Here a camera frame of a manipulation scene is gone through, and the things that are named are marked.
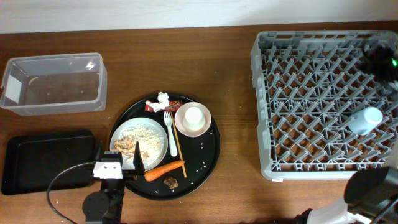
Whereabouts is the red snack wrapper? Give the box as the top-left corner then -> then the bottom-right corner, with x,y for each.
145,100 -> 183,112

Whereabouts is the grey plate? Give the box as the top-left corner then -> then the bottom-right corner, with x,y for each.
109,118 -> 168,171

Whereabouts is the grey dishwasher rack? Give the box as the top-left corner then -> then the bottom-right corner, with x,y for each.
251,30 -> 397,182

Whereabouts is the clear plastic bin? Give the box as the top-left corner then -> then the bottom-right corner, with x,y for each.
1,52 -> 108,116

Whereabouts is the white cup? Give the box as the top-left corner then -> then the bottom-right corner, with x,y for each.
183,106 -> 205,131

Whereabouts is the white tissue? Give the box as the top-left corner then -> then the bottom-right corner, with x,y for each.
145,92 -> 169,113

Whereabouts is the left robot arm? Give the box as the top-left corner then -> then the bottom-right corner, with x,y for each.
82,143 -> 145,224

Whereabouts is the white plastic fork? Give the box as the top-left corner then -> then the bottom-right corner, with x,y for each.
164,111 -> 178,157

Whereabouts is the round black serving tray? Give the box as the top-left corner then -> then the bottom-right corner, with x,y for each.
109,93 -> 221,200

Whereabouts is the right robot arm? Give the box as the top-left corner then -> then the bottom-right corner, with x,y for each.
291,45 -> 397,223

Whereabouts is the orange carrot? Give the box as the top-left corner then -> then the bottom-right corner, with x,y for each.
144,160 -> 185,182

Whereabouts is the pile of rice and shells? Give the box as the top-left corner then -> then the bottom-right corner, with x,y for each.
111,124 -> 164,167

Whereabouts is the brown food scrap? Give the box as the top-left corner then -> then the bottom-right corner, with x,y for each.
164,177 -> 178,190

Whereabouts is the light blue cup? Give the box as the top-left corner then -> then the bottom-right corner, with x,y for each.
348,106 -> 383,136

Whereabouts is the wooden chopstick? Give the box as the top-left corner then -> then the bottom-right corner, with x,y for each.
171,113 -> 187,178

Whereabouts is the black rectangular tray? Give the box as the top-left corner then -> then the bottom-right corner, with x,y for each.
1,130 -> 97,195

